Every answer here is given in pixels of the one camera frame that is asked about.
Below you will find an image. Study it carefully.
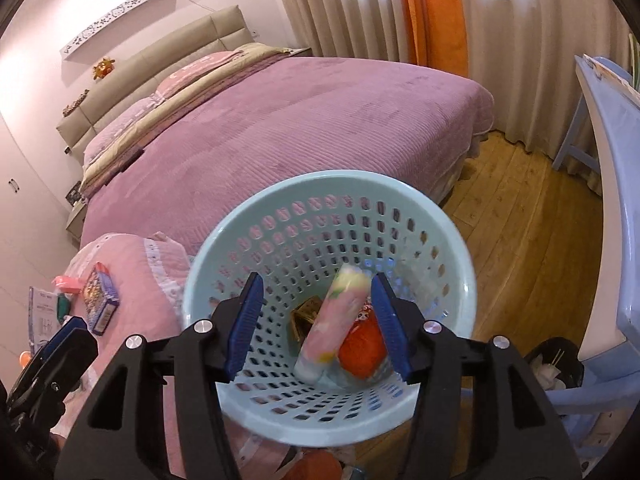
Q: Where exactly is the brown patterned cloth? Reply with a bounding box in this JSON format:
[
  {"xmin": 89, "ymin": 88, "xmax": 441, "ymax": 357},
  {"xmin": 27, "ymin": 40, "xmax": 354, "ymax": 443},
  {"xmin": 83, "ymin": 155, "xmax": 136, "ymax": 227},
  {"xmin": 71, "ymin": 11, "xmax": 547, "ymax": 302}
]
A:
[{"xmin": 62, "ymin": 89, "xmax": 91, "ymax": 117}]

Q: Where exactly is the black bin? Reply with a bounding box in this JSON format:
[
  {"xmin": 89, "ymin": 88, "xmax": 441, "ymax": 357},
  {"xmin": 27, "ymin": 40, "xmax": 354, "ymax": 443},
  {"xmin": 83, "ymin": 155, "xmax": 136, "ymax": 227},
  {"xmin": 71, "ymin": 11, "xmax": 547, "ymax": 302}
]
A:
[{"xmin": 522, "ymin": 337, "xmax": 586, "ymax": 391}]

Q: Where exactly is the orange soft object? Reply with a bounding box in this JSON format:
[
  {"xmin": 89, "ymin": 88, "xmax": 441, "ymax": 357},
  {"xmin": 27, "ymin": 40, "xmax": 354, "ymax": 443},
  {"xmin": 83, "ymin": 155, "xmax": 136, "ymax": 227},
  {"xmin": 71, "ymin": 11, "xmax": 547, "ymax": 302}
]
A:
[{"xmin": 287, "ymin": 452, "xmax": 346, "ymax": 480}]

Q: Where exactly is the orange plush toy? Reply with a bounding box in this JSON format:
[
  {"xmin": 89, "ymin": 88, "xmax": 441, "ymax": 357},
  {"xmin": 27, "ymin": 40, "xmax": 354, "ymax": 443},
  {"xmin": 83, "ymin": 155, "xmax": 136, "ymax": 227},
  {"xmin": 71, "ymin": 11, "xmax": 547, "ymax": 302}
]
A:
[{"xmin": 91, "ymin": 56, "xmax": 118, "ymax": 80}]

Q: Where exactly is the beige padded headboard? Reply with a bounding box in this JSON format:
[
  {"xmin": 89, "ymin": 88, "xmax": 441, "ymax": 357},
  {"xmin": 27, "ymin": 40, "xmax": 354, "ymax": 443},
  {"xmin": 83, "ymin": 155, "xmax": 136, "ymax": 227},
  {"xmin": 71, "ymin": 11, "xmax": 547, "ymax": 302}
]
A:
[{"xmin": 55, "ymin": 5, "xmax": 251, "ymax": 158}]

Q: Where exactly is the light blue plastic table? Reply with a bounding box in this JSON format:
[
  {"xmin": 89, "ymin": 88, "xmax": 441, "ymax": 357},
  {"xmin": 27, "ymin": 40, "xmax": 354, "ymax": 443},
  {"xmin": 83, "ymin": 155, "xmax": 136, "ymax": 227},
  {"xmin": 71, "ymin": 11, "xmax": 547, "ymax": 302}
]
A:
[{"xmin": 550, "ymin": 52, "xmax": 640, "ymax": 441}]

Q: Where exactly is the purple pillow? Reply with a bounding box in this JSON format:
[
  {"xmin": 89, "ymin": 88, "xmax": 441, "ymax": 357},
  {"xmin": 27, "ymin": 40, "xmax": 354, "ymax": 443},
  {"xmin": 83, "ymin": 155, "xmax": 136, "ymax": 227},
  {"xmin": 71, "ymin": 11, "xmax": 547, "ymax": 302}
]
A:
[{"xmin": 82, "ymin": 97, "xmax": 166, "ymax": 166}]

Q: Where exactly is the blue printed box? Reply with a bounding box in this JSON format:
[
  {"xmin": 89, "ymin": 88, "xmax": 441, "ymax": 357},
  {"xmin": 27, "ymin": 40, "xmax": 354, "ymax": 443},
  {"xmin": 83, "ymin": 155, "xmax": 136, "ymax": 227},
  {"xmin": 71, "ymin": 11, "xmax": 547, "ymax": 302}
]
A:
[{"xmin": 80, "ymin": 262, "xmax": 122, "ymax": 336}]

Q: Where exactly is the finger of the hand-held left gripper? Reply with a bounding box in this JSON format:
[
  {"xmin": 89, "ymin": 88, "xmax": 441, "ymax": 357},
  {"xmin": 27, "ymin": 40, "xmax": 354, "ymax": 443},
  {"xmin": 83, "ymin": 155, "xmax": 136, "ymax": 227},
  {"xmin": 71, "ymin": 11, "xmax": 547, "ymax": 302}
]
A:
[
  {"xmin": 6, "ymin": 329, "xmax": 99, "ymax": 413},
  {"xmin": 30, "ymin": 316, "xmax": 90, "ymax": 376}
]

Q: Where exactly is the white wall shelf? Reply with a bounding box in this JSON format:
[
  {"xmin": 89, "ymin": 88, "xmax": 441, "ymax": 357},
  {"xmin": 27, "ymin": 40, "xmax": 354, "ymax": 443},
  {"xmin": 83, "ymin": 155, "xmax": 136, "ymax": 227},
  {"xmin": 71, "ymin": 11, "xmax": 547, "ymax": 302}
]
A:
[{"xmin": 59, "ymin": 0, "xmax": 180, "ymax": 60}]

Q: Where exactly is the beige folded blanket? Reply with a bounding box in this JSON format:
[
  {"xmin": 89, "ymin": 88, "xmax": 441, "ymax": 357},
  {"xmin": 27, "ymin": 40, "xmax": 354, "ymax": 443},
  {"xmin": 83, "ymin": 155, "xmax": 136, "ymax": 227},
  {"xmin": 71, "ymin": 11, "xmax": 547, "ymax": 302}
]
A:
[{"xmin": 80, "ymin": 42, "xmax": 296, "ymax": 191}]

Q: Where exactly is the purple bedspread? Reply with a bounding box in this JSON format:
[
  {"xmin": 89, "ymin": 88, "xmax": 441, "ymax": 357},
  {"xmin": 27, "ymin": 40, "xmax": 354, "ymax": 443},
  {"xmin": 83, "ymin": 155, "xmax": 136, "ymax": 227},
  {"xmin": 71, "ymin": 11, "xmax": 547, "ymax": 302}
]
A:
[{"xmin": 80, "ymin": 55, "xmax": 496, "ymax": 256}]

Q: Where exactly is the pink printed blanket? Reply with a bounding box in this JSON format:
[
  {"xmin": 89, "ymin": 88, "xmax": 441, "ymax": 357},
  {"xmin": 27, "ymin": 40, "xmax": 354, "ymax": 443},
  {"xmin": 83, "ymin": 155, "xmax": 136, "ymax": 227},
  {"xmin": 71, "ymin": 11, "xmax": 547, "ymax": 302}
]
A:
[{"xmin": 50, "ymin": 232, "xmax": 301, "ymax": 480}]

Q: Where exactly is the pink tissue pack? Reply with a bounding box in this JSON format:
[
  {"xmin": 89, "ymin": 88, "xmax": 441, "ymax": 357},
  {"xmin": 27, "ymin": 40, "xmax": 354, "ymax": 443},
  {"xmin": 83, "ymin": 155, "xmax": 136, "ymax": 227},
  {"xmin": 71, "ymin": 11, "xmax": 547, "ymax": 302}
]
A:
[{"xmin": 292, "ymin": 265, "xmax": 373, "ymax": 386}]

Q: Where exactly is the orange snack packet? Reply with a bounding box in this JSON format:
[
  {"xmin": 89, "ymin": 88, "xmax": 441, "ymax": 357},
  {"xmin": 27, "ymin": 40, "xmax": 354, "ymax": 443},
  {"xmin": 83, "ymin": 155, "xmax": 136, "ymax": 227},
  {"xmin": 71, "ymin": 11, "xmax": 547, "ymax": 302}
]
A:
[{"xmin": 337, "ymin": 305, "xmax": 401, "ymax": 378}]

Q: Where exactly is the orange curtain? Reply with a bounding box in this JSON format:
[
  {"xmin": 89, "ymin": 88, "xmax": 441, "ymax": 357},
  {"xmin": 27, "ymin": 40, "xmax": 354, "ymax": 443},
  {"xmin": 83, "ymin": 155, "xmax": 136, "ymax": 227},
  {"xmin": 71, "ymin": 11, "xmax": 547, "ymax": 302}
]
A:
[{"xmin": 397, "ymin": 0, "xmax": 469, "ymax": 81}]

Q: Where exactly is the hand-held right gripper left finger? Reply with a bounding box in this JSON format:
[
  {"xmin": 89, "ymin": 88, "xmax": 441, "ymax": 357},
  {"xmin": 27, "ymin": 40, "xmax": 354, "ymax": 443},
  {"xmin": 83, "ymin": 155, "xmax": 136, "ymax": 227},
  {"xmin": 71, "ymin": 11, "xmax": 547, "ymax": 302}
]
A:
[{"xmin": 52, "ymin": 272, "xmax": 266, "ymax": 480}]

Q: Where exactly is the pink plastic item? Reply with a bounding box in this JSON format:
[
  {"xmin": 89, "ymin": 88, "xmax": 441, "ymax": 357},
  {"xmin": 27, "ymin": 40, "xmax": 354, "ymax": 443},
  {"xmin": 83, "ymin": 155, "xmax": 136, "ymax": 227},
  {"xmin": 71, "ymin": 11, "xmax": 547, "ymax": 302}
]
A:
[{"xmin": 52, "ymin": 275, "xmax": 83, "ymax": 297}]

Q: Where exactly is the pink pillow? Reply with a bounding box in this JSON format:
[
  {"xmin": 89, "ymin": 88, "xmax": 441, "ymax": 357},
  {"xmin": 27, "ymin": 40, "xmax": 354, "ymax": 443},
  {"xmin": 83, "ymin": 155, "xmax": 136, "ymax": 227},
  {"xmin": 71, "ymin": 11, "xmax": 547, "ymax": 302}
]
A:
[{"xmin": 155, "ymin": 50, "xmax": 241, "ymax": 101}]

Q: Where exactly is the beige curtain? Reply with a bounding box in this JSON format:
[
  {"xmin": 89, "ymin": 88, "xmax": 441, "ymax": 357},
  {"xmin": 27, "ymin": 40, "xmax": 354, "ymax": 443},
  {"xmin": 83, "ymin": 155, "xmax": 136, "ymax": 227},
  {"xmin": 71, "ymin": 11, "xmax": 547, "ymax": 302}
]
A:
[
  {"xmin": 457, "ymin": 0, "xmax": 638, "ymax": 196},
  {"xmin": 267, "ymin": 0, "xmax": 423, "ymax": 68}
]

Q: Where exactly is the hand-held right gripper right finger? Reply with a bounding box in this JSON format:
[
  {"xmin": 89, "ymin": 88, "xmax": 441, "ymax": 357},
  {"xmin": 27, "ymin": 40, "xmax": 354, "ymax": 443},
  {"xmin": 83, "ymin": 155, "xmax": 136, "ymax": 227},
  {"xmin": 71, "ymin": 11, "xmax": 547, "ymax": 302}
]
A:
[{"xmin": 370, "ymin": 272, "xmax": 583, "ymax": 480}]

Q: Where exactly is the small gold box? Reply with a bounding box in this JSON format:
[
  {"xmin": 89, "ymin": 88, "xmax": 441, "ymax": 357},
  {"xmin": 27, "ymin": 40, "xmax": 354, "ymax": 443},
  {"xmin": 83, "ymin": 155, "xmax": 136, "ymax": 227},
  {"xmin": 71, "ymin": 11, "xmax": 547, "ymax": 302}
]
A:
[{"xmin": 290, "ymin": 297, "xmax": 323, "ymax": 343}]

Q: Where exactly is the light blue perforated basket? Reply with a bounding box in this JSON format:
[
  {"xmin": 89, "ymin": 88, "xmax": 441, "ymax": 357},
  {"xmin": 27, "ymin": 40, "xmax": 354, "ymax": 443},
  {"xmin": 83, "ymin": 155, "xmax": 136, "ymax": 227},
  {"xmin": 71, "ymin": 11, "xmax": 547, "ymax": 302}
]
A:
[{"xmin": 181, "ymin": 170, "xmax": 478, "ymax": 448}]

